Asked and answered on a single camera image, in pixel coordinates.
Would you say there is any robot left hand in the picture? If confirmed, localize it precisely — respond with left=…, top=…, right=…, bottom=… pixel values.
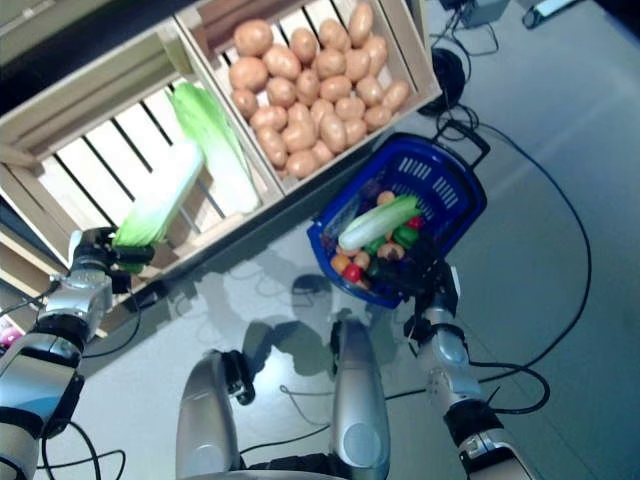
left=72, top=225, right=156, bottom=275

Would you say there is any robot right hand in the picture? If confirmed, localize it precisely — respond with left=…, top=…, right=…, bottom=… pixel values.
left=394, top=237, right=459, bottom=302

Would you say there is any napa cabbage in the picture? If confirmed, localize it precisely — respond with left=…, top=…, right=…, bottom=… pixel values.
left=167, top=82, right=261, bottom=214
left=338, top=194, right=424, bottom=251
left=110, top=142, right=206, bottom=249

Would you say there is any blue plastic shopping basket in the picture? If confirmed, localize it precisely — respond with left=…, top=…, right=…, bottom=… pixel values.
left=307, top=132, right=489, bottom=309

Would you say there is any green bell pepper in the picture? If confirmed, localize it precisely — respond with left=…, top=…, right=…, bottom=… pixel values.
left=392, top=225, right=420, bottom=249

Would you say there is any robot right leg silver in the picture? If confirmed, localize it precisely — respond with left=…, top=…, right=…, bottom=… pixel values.
left=329, top=318, right=392, bottom=480

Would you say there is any wooden potato crate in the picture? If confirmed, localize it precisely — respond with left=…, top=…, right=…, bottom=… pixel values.
left=174, top=0, right=445, bottom=197

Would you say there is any wooden display shelf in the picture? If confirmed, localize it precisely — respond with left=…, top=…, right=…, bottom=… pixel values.
left=0, top=0, right=446, bottom=346

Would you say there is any grey box with red button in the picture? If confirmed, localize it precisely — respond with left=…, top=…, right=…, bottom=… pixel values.
left=459, top=0, right=512, bottom=29

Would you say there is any black basket handle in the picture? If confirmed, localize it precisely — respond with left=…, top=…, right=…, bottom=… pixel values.
left=432, top=119, right=492, bottom=166

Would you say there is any black floor cable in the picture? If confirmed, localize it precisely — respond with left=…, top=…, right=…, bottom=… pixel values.
left=439, top=112, right=596, bottom=371

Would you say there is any black cable coil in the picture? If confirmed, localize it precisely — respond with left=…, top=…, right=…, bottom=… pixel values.
left=429, top=47, right=474, bottom=109

